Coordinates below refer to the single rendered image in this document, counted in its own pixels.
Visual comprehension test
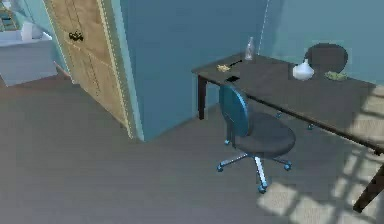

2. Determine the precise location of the blue swivel office chair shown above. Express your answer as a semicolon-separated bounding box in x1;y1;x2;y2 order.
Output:
215;83;297;195

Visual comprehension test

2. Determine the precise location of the clear glass bottle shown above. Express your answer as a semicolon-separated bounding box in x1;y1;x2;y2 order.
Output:
244;36;256;62

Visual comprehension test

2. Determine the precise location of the dark wooden desk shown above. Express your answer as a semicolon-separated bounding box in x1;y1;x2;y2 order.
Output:
191;53;384;214

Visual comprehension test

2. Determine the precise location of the light wooden room door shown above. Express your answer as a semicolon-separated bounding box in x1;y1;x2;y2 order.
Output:
43;0;138;140

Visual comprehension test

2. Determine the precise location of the white round vase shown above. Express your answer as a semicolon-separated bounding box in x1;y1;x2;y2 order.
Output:
292;58;315;82

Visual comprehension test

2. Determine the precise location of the white cabinet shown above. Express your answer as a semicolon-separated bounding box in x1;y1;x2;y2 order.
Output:
0;30;58;88

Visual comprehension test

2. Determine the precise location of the white box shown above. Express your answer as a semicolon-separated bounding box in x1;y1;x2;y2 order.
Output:
20;22;36;42

